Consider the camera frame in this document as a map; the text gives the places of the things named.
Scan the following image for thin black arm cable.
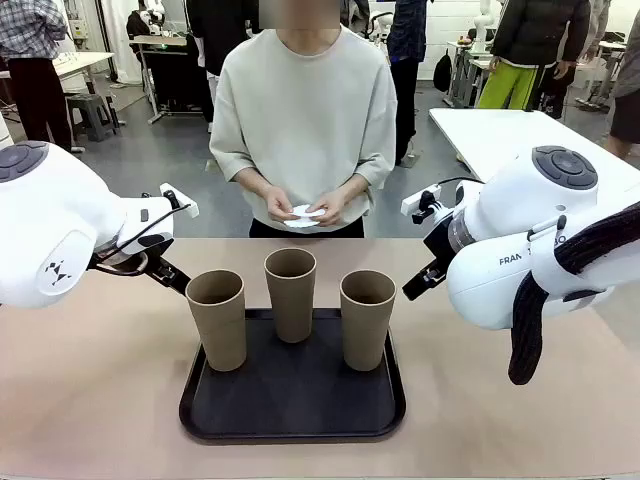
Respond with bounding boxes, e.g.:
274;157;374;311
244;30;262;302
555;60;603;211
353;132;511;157
92;201;194;277

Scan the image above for white desk with black cabinet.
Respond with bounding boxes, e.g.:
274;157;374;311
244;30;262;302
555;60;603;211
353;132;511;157
121;33;211;125

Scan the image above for grey plastic step stool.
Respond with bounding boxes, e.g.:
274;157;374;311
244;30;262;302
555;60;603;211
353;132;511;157
65;93;118;143

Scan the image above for person right hand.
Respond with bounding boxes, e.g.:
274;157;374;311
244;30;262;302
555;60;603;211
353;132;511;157
266;185;297;221

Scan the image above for person left hand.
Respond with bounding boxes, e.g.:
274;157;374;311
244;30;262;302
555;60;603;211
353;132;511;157
307;191;349;227

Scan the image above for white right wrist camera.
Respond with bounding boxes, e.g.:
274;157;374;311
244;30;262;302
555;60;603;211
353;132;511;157
400;183;445;225

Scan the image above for bystander in black clothes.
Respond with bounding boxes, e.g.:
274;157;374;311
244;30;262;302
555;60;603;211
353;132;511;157
186;0;262;132

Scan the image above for bystander in lime green trousers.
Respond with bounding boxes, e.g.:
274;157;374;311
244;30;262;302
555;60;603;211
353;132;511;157
474;0;592;112

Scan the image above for beige sweatshirt torso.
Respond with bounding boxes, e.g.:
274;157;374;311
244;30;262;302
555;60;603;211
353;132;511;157
208;24;398;234

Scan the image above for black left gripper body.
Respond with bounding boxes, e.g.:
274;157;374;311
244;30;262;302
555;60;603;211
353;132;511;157
141;253;174;281

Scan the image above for black trousers of person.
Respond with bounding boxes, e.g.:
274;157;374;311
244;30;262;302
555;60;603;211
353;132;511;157
248;216;366;239

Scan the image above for bystander in plaid shirt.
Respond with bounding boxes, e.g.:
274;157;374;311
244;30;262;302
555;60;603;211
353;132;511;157
0;0;75;154

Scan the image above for black plastic serving tray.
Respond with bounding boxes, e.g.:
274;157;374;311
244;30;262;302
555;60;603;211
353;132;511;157
178;307;407;444

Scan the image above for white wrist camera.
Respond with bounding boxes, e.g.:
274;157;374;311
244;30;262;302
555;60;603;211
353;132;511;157
400;183;445;225
159;183;200;219

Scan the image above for white background work desk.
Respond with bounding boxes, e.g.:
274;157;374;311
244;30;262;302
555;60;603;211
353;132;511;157
446;39;497;109

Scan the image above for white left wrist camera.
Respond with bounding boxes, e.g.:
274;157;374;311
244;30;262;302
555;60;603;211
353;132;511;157
159;183;200;219

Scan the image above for tall brown paper cup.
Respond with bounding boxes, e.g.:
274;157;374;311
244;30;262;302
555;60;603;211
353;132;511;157
339;269;398;373
184;269;248;373
263;248;318;344

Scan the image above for large white side table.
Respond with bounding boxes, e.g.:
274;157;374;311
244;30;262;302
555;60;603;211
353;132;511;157
428;107;640;202

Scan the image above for bystander in dark blue top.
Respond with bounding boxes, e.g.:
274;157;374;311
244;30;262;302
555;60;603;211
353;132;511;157
386;0;427;167

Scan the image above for bystander in black shorts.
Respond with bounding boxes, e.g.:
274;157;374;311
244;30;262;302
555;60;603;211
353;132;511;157
606;0;640;160

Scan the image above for person left forearm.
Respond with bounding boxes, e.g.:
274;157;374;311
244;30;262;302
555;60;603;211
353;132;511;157
333;172;372;202

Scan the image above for blurred head and neck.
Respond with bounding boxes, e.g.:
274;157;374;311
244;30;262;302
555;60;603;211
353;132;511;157
259;0;342;54

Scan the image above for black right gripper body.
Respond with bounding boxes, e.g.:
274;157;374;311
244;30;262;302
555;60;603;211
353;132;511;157
423;219;455;275

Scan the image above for person right forearm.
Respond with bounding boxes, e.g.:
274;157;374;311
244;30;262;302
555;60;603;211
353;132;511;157
234;167;276;200

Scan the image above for black hanging backpack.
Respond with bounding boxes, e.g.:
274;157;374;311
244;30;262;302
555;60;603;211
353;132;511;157
432;49;454;94

